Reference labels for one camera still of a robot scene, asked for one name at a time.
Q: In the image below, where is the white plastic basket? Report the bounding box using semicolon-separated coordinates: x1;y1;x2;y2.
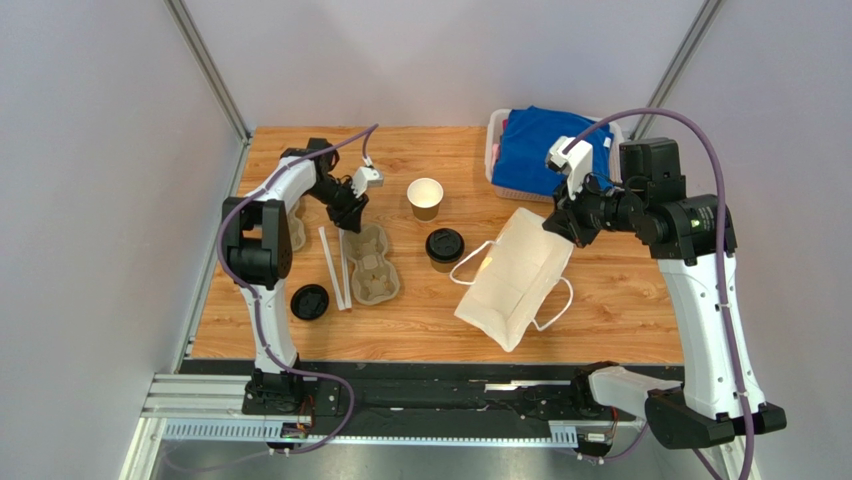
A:
484;109;596;203

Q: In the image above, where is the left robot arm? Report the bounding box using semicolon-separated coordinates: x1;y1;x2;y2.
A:
216;138;384;415

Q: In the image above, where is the paper coffee cup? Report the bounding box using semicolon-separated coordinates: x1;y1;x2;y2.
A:
406;178;444;222
425;227;467;274

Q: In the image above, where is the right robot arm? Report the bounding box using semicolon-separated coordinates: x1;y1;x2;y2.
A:
543;136;787;450

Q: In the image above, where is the brown paper bag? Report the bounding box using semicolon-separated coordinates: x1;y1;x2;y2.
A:
449;208;575;352

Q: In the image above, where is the blue folded towel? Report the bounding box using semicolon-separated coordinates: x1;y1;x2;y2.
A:
492;106;594;197

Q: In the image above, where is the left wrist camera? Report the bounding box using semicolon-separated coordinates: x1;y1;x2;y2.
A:
352;155;384;198

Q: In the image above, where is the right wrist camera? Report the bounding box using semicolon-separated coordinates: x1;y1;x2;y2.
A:
545;136;593;200

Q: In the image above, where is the black cup lid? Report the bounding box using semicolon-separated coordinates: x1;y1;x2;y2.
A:
290;284;330;321
425;227;467;262

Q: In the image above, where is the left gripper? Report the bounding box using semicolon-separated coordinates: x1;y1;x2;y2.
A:
306;179;370;236

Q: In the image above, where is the aluminium frame rail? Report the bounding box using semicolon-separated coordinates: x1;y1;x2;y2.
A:
139;372;743;449

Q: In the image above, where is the grey pulp cup carrier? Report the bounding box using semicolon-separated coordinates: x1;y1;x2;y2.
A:
343;224;401;306

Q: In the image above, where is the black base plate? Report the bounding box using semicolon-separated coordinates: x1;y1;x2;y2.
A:
179;359;707;441

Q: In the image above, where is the white wrapped straw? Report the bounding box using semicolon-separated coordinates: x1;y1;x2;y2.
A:
338;229;353;311
318;226;346;311

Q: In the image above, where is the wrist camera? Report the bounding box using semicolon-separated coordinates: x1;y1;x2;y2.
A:
545;136;593;200
352;155;384;198

